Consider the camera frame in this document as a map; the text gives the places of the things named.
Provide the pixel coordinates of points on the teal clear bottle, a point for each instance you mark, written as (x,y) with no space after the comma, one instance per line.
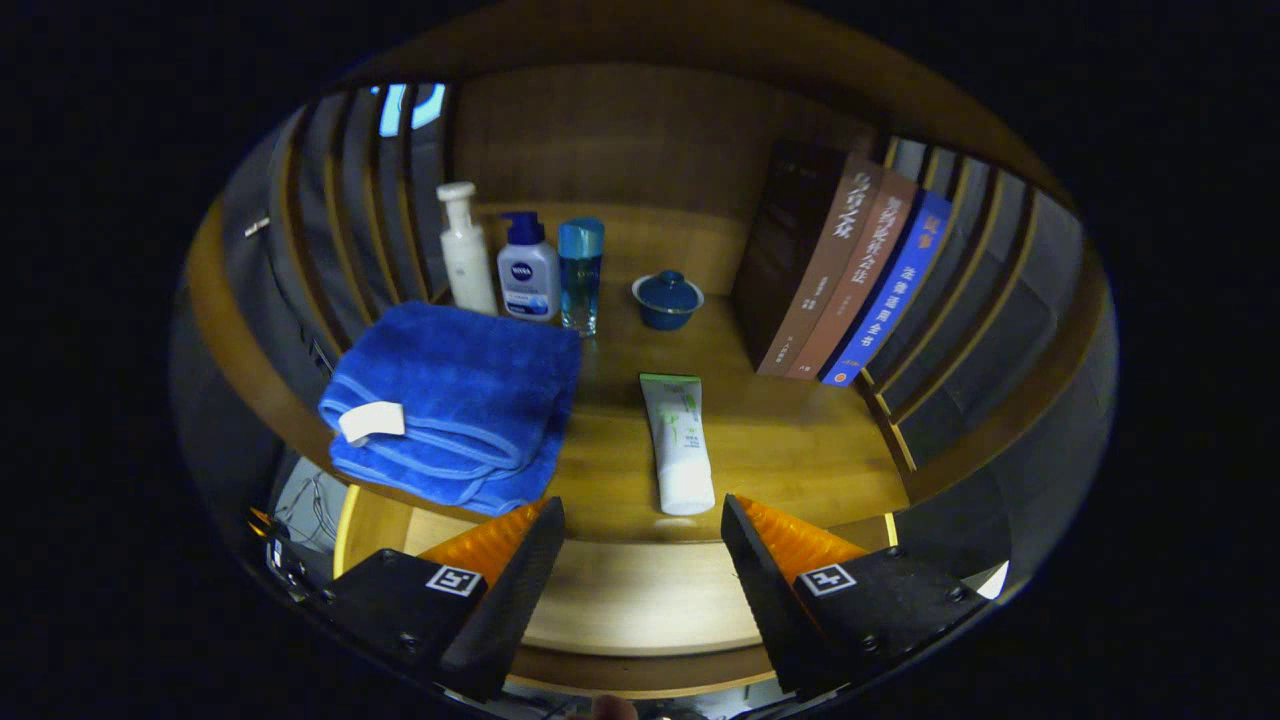
(581,280)

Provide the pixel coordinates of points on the folded blue towel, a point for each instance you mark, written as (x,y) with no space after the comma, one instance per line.
(450,400)

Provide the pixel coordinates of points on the wooden cabinet with shelf frame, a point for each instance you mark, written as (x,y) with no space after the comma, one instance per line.
(600,130)

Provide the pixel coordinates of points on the dark brown book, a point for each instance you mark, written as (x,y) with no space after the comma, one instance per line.
(790,250)

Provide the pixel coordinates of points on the blue lidded teacup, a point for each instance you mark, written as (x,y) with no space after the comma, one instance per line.
(667,300)

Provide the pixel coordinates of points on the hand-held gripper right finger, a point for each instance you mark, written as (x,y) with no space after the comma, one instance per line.
(775,600)

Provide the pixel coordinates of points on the metal clip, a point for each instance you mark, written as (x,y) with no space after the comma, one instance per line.
(255,227)

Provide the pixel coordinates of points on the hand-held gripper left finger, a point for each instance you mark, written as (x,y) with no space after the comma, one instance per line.
(510,600)

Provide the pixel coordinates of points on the white bottle with blue pump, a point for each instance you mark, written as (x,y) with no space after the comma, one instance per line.
(528,280)

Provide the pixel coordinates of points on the blue book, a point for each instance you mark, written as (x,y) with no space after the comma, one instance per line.
(895,290)

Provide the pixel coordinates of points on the wooden countertop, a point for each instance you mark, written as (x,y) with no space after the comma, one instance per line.
(790,440)

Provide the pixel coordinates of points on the reddish brown book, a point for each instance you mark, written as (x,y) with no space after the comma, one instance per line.
(860,290)

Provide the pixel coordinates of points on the white tube with green print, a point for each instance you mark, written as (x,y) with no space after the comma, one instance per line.
(680,450)

